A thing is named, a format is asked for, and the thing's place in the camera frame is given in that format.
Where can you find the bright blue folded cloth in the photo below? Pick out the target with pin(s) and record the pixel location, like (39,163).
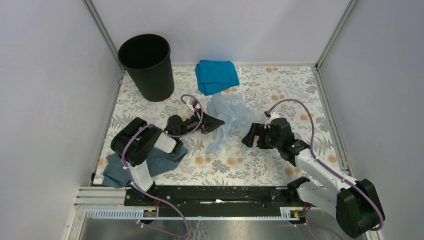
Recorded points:
(215,76)

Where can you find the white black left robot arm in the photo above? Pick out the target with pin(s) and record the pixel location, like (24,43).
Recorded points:
(146,150)

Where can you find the black plastic trash bin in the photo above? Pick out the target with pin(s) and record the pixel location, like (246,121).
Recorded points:
(147,59)

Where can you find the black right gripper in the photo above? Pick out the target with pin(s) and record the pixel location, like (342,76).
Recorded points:
(257,129)

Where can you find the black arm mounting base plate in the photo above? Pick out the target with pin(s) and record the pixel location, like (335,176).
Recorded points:
(216,201)

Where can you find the floral patterned table mat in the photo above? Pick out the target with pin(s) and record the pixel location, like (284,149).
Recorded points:
(290,91)

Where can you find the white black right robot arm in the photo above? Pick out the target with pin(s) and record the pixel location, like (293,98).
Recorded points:
(353,203)

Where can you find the light blue plastic trash bag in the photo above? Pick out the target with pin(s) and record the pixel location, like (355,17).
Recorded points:
(237,116)

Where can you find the grey blue crumpled cloth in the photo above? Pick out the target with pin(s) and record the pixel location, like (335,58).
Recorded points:
(116,172)

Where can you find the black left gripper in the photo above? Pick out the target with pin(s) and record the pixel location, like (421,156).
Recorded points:
(209,123)

